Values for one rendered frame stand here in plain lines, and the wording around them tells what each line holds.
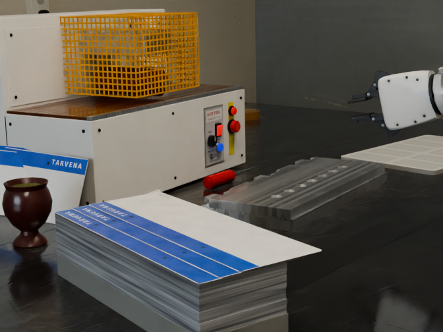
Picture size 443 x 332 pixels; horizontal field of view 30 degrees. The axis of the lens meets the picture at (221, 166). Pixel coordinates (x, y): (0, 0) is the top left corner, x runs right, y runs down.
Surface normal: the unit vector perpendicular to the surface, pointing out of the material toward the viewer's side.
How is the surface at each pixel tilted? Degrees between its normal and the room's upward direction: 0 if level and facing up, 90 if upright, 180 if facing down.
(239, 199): 0
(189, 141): 90
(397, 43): 90
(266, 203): 0
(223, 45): 90
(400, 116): 93
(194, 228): 0
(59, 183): 69
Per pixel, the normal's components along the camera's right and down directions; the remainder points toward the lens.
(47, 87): 0.84, 0.10
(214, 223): -0.02, -0.98
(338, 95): -0.64, 0.18
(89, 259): -0.82, 0.14
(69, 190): -0.57, -0.18
